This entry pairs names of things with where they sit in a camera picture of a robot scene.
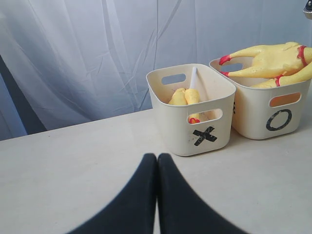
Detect cream bin marked X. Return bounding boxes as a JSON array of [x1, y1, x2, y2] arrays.
[[146, 63, 236, 156]]

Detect blue-grey backdrop curtain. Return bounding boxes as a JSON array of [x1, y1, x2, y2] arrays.
[[0, 0, 312, 140]]

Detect cream bin marked O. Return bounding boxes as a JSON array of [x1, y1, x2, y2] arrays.
[[209, 57, 312, 140]]

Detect chicken leg with white tube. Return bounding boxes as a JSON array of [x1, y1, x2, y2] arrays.
[[185, 67, 200, 105]]

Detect headless rubber chicken body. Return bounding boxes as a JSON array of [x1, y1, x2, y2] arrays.
[[167, 88, 214, 124]]

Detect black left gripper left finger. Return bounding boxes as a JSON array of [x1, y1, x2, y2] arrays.
[[69, 153, 156, 234]]

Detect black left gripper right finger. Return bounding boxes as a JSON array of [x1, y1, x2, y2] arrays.
[[158, 153, 246, 234]]

